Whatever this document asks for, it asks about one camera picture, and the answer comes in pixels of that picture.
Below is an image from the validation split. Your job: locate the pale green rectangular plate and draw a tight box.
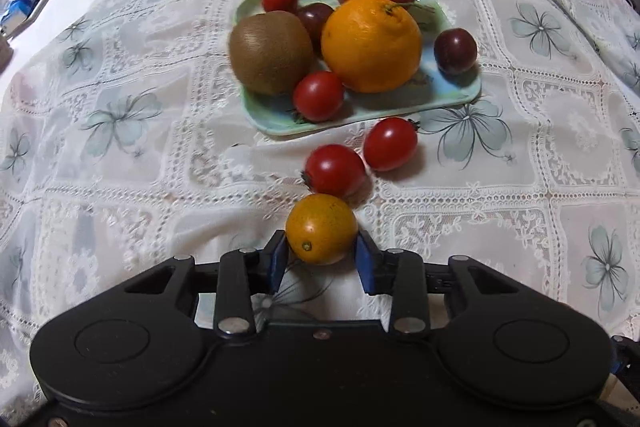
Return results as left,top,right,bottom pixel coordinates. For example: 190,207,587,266
235,0,483,138

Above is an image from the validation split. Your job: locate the small orange yellow tomato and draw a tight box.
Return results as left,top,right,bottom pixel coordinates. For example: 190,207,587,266
285,193,359,266

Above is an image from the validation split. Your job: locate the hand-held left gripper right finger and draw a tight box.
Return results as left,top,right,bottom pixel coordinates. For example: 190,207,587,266
355,230,522,336

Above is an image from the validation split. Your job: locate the dark purple plum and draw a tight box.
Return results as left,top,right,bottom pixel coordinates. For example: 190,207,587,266
295,2,335,54
433,28,479,76

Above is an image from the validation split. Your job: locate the large orange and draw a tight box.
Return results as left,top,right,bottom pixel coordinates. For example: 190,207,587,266
320,0,422,94

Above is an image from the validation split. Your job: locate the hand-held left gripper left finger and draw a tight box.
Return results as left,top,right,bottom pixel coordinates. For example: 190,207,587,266
122,230,289,335

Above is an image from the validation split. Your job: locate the white lace floral tablecloth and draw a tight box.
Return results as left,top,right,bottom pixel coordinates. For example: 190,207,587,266
0,0,640,427

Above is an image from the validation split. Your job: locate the blue tissue box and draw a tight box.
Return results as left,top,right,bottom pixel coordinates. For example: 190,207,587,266
0,0,45,34

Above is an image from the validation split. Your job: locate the brown kiwi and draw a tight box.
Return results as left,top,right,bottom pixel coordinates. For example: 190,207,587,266
229,11,315,96

